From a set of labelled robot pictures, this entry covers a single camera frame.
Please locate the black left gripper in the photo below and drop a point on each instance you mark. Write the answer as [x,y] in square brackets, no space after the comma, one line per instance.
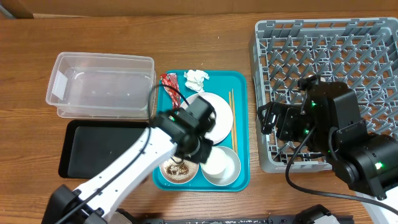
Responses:
[203,154]

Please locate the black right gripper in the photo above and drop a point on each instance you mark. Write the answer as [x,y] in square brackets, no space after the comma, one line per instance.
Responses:
[286,114]

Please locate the white round plate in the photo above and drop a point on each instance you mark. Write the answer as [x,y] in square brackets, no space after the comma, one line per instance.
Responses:
[223,117]

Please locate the grey round bowl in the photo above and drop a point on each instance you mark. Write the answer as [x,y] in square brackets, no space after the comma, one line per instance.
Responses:
[232,174]

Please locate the white cup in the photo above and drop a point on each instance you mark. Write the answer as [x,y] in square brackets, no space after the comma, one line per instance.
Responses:
[218,163]

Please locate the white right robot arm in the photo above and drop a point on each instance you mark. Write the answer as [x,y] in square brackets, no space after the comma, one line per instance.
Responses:
[329,122]

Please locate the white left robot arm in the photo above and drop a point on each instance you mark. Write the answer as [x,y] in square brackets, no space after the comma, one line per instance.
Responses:
[180,133]

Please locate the grey dishwasher rack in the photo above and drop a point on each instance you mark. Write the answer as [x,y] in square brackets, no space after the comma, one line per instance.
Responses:
[359,52]

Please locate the crumpled white tissue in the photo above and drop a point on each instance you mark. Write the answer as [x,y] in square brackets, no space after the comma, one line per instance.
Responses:
[195,79]

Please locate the right wooden chopstick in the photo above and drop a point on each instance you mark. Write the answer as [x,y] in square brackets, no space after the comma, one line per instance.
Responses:
[235,144]

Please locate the red snack wrapper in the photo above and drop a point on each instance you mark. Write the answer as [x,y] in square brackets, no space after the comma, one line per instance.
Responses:
[171,82]

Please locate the small dish with food scraps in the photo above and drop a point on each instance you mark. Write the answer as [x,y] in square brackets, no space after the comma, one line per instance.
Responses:
[178,171]

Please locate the teal plastic tray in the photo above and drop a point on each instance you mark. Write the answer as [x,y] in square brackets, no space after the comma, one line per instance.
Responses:
[221,82]

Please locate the black rectangular tray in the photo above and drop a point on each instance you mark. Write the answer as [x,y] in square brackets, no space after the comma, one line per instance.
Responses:
[92,145]

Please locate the clear plastic bin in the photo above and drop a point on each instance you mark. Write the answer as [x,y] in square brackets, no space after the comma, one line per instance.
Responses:
[101,86]

